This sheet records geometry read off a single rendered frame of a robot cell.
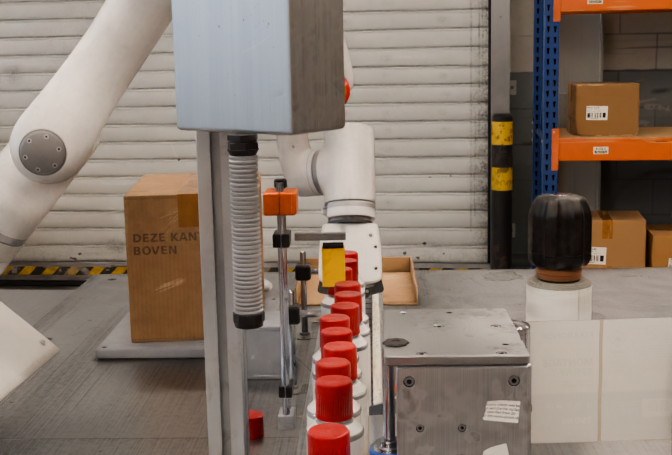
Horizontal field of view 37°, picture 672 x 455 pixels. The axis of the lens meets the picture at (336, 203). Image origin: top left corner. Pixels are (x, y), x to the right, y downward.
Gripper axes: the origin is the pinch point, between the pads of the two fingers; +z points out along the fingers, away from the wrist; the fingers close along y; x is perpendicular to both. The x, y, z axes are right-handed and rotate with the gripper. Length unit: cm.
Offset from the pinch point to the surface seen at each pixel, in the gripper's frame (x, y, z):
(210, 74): -59, -14, -22
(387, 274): 76, 7, -16
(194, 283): 17.4, -28.5, -7.8
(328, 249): -33.2, -2.0, -6.2
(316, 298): 56, -9, -9
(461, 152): 380, 53, -120
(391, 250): 402, 14, -69
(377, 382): -21.0, 4.1, 10.6
